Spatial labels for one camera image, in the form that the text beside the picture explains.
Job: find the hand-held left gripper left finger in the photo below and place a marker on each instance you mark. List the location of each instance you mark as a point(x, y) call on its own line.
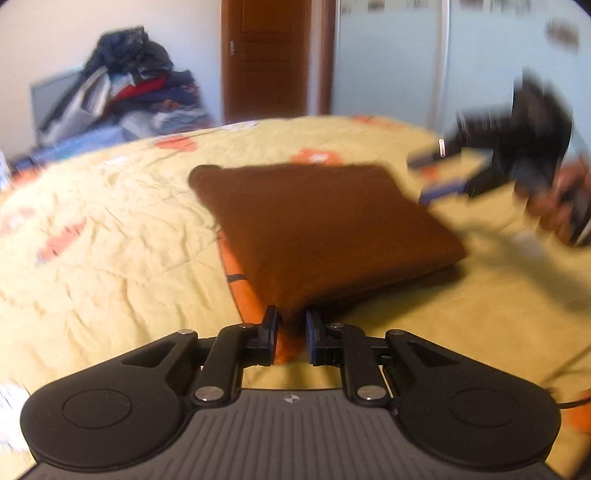
point(268, 339)

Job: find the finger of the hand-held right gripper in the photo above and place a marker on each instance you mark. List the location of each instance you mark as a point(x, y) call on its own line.
point(434, 159)
point(443, 190)

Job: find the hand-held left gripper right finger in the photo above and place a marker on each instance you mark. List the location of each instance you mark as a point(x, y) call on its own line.
point(310, 337)

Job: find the brown knitted garment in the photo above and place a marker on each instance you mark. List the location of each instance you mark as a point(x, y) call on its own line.
point(323, 230)

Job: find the pile of dark clothes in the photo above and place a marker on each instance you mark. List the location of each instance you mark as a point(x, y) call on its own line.
point(134, 87)

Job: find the person's right hand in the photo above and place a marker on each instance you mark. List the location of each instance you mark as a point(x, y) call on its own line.
point(558, 207)

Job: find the frosted glass sliding door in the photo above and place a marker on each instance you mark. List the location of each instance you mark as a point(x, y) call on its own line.
point(415, 60)

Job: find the yellow printed blanket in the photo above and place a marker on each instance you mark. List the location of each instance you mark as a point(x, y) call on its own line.
point(115, 240)

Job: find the brown wooden door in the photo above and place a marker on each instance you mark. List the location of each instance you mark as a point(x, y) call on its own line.
point(272, 60)

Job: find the grey flat panel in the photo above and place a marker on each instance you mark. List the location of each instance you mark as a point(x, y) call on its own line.
point(51, 99)

